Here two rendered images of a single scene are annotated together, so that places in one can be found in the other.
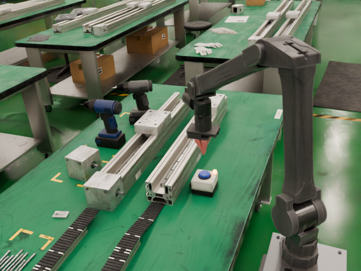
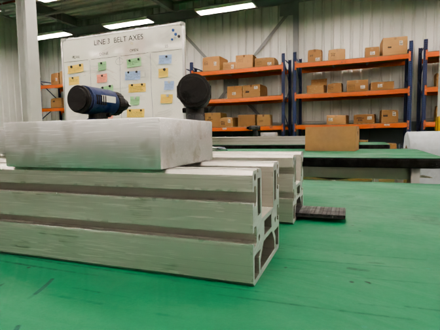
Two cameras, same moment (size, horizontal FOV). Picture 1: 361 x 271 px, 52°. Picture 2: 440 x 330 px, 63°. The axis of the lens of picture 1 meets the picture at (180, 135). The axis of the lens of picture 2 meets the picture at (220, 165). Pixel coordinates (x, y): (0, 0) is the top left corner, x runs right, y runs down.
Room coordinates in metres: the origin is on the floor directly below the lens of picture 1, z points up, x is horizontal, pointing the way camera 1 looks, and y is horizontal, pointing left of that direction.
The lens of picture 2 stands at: (1.74, -0.51, 0.89)
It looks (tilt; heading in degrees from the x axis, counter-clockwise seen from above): 5 degrees down; 88
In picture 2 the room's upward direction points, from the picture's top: 1 degrees counter-clockwise
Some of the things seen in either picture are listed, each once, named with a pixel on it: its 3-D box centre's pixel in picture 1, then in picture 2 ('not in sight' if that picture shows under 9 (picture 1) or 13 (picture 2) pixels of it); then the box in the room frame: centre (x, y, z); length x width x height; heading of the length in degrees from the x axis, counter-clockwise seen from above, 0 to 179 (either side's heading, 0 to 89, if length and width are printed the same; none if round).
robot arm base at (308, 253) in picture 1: (300, 248); not in sight; (0.66, -0.27, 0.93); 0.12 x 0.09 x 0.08; 165
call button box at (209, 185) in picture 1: (202, 182); not in sight; (1.11, -0.07, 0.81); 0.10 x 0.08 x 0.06; 68
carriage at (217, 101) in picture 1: (210, 106); (116, 156); (1.65, -0.15, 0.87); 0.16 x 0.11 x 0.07; 158
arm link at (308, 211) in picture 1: (296, 219); not in sight; (0.67, -0.26, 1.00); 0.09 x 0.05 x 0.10; 24
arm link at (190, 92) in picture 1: (195, 93); not in sight; (1.15, -0.06, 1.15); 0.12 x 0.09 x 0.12; 24
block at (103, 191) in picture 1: (107, 191); not in sight; (1.07, 0.27, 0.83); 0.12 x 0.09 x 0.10; 68
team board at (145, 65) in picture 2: not in sight; (124, 128); (0.86, 3.30, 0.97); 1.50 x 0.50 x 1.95; 156
